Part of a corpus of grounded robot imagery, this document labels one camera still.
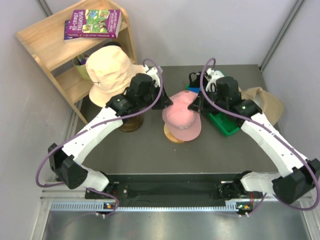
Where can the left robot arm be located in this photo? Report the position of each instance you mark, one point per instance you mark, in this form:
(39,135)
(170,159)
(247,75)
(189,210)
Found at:
(66,160)

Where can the purple treehouse book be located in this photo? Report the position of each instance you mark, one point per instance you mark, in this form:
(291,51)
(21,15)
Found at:
(94,23)

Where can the round wooden hat stand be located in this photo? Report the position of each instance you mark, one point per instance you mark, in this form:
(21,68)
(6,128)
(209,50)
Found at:
(170,136)

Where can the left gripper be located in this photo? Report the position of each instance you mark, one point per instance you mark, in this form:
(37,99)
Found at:
(164,101)

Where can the cream mannequin head stand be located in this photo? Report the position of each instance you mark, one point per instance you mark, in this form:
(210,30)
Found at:
(132,124)

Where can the green pen cup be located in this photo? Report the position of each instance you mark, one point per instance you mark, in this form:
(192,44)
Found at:
(79,62)

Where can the pink baseball cap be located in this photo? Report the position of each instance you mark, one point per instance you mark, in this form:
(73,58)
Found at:
(184,124)

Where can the tan baseball cap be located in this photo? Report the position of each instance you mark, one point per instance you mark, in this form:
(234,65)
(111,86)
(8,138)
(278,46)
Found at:
(270,105)

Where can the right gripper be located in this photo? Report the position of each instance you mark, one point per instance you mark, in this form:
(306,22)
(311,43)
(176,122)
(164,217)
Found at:
(198,105)

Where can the green plastic tray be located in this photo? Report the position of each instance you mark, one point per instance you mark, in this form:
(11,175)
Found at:
(222,123)

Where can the wooden shelf unit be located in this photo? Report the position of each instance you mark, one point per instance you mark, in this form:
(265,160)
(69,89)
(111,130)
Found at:
(44,42)

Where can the blue cap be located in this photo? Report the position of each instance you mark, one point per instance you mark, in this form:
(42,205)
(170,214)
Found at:
(194,89)

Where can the black cap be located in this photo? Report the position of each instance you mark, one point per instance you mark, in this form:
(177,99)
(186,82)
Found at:
(193,77)

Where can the cream bucket hat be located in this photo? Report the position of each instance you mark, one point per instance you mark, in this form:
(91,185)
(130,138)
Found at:
(111,71)

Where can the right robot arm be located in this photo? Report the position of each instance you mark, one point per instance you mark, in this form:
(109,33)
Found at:
(297,175)

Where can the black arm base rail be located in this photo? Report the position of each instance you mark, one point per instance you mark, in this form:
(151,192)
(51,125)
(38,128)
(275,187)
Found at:
(175,190)

